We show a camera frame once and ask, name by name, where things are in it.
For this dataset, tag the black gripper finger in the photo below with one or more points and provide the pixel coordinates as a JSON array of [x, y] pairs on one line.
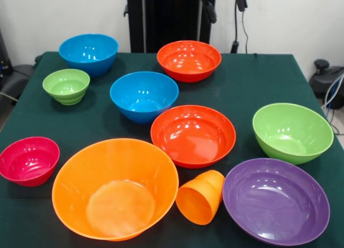
[[241, 1], [211, 13]]

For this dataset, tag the red-orange plastic bowl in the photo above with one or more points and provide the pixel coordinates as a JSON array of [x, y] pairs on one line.
[[193, 140], [188, 71]]

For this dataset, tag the dark green tablecloth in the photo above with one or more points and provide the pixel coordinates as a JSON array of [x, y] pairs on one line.
[[242, 84]]

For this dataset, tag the black wheeled base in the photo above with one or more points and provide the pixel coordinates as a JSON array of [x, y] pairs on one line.
[[322, 81], [16, 79]]

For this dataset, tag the blue plastic bowl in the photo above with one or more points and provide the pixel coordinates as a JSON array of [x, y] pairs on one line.
[[143, 112], [88, 62]]

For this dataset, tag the large green plastic bowl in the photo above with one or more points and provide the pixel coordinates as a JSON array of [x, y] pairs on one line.
[[293, 135]]

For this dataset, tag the small green plastic bowl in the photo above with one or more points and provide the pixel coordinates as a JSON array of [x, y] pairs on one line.
[[65, 97]]

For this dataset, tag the orange plastic cup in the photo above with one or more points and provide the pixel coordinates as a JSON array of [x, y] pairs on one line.
[[199, 202]]

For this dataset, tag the large orange plastic bowl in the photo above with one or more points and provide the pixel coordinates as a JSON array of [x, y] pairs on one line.
[[115, 178]]

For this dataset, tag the purple plastic bowl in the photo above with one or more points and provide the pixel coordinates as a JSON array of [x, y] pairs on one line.
[[275, 202]]

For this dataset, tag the pink plastic bowl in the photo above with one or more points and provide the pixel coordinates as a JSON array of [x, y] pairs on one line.
[[29, 162]]

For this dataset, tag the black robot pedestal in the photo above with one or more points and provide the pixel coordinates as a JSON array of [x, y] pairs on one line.
[[166, 17]]

